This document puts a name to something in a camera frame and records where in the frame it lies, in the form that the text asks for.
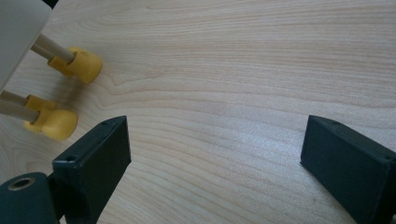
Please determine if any white face trash bin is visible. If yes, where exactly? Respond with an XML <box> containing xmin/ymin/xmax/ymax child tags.
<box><xmin>0</xmin><ymin>0</ymin><xmax>104</xmax><ymax>142</ymax></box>

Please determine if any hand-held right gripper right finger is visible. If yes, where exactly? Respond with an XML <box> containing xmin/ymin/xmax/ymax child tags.
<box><xmin>300</xmin><ymin>115</ymin><xmax>396</xmax><ymax>224</ymax></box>

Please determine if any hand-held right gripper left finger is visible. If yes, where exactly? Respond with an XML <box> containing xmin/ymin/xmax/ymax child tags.
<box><xmin>51</xmin><ymin>115</ymin><xmax>133</xmax><ymax>224</ymax></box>

